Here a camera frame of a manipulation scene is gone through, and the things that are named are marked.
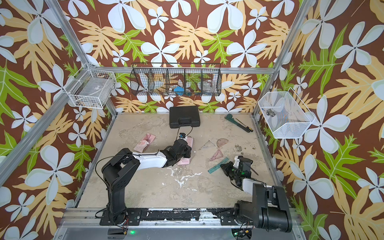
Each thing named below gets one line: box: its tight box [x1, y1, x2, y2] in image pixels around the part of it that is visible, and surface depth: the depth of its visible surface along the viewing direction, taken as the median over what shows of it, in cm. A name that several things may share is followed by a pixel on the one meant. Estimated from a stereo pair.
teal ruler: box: [207, 157, 230, 174], surface depth 93 cm
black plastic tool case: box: [169, 105, 201, 129], surface depth 115 cm
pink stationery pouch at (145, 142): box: [133, 132, 156, 153], surface depth 103 cm
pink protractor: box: [216, 138, 229, 148], surface depth 106 cm
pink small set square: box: [210, 149, 223, 161], surface depth 99 cm
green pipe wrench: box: [224, 113, 251, 133], surface depth 117 cm
